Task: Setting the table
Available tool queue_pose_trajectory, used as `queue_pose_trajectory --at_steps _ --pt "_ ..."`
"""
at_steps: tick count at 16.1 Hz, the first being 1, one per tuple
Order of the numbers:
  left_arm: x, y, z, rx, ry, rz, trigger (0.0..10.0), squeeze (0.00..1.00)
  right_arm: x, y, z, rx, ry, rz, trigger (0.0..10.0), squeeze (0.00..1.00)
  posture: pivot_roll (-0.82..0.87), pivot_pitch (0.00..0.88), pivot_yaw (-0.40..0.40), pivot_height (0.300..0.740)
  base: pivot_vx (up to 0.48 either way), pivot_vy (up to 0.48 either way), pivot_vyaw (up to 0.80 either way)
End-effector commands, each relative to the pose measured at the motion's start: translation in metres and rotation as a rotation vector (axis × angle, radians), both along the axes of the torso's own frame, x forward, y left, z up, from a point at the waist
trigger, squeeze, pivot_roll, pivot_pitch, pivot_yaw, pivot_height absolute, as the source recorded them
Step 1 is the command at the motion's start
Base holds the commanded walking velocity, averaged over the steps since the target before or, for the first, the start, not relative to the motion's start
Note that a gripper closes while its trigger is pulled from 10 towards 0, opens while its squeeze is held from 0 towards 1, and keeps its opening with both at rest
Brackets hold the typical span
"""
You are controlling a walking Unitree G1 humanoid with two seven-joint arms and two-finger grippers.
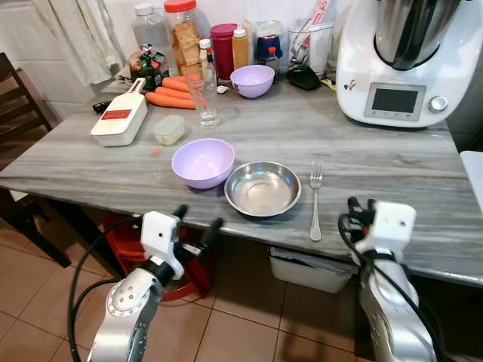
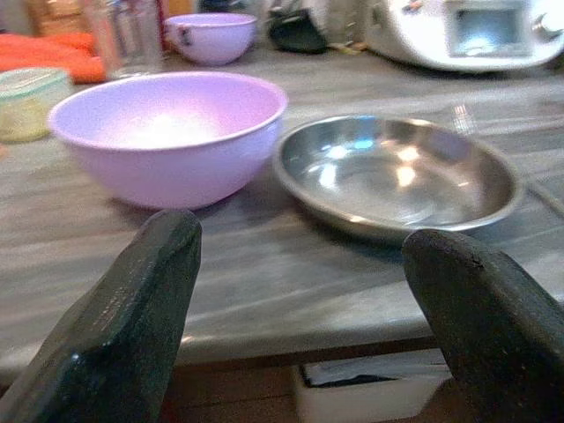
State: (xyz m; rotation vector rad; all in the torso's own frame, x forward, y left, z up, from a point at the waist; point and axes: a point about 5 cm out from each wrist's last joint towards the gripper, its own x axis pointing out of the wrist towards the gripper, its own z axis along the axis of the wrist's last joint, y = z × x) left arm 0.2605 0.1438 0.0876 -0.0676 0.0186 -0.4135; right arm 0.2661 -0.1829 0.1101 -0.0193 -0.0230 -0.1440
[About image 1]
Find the red plastic stool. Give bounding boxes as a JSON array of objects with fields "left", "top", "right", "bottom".
[{"left": 102, "top": 211, "right": 214, "bottom": 303}]

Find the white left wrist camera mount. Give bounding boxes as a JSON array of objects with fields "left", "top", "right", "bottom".
[{"left": 140, "top": 211, "right": 185, "bottom": 278}]

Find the silver metal fork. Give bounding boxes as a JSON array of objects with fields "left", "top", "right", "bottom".
[{"left": 309, "top": 159, "right": 325, "bottom": 242}]

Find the clear jar with blue contents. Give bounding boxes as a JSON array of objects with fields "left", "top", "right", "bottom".
[{"left": 253, "top": 20, "right": 288, "bottom": 73}]

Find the white grater with red label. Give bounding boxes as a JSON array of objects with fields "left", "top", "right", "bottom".
[{"left": 91, "top": 78, "right": 149, "bottom": 147}]

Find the clear plastic bottle white cap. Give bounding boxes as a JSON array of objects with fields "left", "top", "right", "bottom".
[{"left": 132, "top": 2, "right": 174, "bottom": 58}]

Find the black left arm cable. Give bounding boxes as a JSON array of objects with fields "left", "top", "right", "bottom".
[{"left": 67, "top": 219, "right": 144, "bottom": 362}]

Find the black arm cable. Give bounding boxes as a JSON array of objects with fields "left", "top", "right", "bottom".
[
  {"left": 67, "top": 219, "right": 144, "bottom": 362},
  {"left": 337, "top": 213, "right": 448, "bottom": 362}
]

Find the hanging white towel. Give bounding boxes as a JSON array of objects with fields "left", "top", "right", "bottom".
[{"left": 33, "top": 0, "right": 126, "bottom": 86}]

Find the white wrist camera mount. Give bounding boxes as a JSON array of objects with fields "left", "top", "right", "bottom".
[
  {"left": 363, "top": 201, "right": 417, "bottom": 262},
  {"left": 140, "top": 211, "right": 185, "bottom": 278}
]

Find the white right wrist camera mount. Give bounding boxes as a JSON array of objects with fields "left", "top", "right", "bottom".
[{"left": 363, "top": 201, "right": 417, "bottom": 262}]

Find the long orange carrot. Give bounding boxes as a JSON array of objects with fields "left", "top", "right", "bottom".
[{"left": 145, "top": 91, "right": 197, "bottom": 111}]

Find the dark sauce bottle white cap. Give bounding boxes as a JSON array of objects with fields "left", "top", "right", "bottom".
[{"left": 198, "top": 39, "right": 217, "bottom": 82}]

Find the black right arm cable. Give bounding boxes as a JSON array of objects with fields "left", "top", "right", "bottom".
[{"left": 337, "top": 213, "right": 448, "bottom": 362}]

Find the stainless steel bowl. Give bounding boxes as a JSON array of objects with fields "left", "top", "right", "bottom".
[{"left": 224, "top": 161, "right": 303, "bottom": 219}]

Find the large purple plastic bowl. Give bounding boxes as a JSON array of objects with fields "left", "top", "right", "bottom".
[{"left": 171, "top": 138, "right": 236, "bottom": 190}]

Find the green snack packet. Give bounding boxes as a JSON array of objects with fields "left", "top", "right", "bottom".
[{"left": 128, "top": 44, "right": 171, "bottom": 91}]

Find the white kitchen cooking machine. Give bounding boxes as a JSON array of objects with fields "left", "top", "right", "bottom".
[{"left": 335, "top": 0, "right": 483, "bottom": 129}]

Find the clear drinking glass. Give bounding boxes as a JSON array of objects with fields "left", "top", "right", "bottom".
[{"left": 186, "top": 69, "right": 222, "bottom": 129}]

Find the white plastic bin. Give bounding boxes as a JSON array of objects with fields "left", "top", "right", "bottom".
[{"left": 268, "top": 247, "right": 357, "bottom": 294}]

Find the dark red canister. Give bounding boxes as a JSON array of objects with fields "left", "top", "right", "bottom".
[{"left": 210, "top": 23, "right": 239, "bottom": 82}]

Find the yellow sauce bottle white cap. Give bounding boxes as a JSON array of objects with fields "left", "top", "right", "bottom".
[{"left": 232, "top": 27, "right": 251, "bottom": 71}]

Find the clear container with utensils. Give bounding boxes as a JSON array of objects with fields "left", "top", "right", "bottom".
[{"left": 287, "top": 0, "right": 336, "bottom": 77}]

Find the small pale green container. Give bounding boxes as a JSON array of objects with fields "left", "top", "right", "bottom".
[{"left": 153, "top": 115, "right": 186, "bottom": 146}]

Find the black rounded object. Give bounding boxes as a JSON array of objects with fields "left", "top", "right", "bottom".
[{"left": 287, "top": 65, "right": 322, "bottom": 91}]

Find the dark wooden chair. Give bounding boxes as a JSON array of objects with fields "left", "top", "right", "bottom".
[{"left": 0, "top": 52, "right": 60, "bottom": 170}]

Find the small bottle red cap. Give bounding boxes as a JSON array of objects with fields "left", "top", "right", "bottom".
[{"left": 266, "top": 47, "right": 281, "bottom": 73}]

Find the red-lidded jar of crackers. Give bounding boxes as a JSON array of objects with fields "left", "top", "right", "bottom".
[{"left": 164, "top": 0, "right": 213, "bottom": 77}]

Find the small purple plastic bowl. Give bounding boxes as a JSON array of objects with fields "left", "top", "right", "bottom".
[{"left": 230, "top": 65, "right": 276, "bottom": 100}]

